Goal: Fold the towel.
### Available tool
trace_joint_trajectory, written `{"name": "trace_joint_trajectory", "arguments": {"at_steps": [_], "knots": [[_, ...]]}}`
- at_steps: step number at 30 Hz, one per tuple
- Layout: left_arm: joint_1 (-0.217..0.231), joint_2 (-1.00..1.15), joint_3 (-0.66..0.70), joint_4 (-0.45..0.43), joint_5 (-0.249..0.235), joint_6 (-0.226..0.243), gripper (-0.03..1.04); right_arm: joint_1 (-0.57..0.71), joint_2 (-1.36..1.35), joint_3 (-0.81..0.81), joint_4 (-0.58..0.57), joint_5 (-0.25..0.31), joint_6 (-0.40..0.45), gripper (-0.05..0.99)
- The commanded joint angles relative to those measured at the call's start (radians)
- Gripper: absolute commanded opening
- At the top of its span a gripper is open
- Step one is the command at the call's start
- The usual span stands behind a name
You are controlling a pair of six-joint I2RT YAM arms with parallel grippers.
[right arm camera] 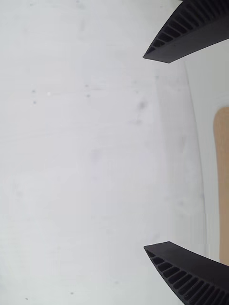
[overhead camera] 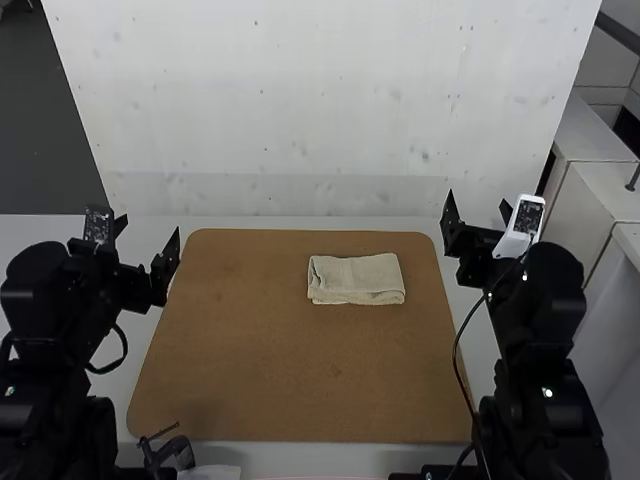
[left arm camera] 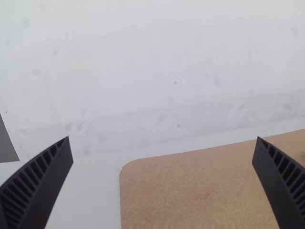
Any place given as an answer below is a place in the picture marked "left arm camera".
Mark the cork mat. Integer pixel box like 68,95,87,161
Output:
118,128,305,229

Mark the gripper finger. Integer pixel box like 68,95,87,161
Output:
252,135,305,229
0,135,74,229

